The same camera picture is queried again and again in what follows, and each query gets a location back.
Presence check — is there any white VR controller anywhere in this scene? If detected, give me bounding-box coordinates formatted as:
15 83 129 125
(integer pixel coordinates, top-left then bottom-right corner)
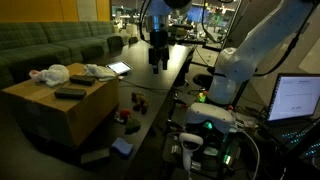
178 132 204 173

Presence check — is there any thin black table cable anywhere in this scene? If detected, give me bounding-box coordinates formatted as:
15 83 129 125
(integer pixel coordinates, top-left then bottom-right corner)
118 79 171 92

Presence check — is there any dark flat rectangular block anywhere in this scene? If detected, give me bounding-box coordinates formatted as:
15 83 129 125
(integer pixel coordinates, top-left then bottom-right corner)
80 148 111 165

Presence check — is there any red and black toy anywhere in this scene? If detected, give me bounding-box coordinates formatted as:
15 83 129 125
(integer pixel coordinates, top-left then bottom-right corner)
130 91 150 115

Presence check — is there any white-framed tablet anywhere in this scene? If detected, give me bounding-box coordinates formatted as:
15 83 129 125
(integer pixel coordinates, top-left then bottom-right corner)
105 60 134 76

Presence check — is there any large cardboard box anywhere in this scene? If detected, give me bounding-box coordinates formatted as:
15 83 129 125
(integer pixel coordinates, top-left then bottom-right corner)
0 62 120 148

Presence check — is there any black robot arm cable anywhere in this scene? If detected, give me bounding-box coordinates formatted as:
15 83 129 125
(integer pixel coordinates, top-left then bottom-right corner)
253 0 320 78

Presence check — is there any red round toy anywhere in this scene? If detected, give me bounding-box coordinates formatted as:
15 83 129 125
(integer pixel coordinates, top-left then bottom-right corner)
114 108 132 124

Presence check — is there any dark green cloth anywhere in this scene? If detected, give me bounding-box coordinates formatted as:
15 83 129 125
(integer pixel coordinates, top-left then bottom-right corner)
124 117 142 135

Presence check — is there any black bar camera on stand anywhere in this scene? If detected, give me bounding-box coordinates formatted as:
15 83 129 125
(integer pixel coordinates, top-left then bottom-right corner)
159 23 206 47

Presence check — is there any crumpled white plastic bag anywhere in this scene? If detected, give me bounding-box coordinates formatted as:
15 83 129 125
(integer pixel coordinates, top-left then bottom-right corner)
28 64 70 88

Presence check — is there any white paper roll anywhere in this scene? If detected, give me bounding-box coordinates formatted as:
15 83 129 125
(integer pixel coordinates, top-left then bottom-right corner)
126 23 139 37

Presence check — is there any blue sponge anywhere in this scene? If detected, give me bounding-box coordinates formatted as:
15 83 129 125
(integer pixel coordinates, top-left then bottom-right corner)
111 137 135 158

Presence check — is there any white terry towel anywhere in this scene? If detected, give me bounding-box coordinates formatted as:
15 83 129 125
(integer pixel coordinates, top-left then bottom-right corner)
83 63 117 82

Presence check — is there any green plaid sofa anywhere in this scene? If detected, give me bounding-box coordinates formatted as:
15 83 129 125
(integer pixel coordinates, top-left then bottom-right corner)
0 21 131 89

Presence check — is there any white VR headset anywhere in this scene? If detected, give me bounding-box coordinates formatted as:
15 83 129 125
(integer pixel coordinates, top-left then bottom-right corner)
184 102 238 134

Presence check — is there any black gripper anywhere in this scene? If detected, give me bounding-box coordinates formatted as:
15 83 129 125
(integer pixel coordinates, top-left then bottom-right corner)
148 30 170 75

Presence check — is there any small green yellow toy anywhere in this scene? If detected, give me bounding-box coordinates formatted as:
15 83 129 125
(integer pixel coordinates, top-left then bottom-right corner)
196 91 208 104

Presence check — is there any open laptop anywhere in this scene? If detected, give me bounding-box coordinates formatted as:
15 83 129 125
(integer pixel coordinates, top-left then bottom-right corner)
261 73 320 161

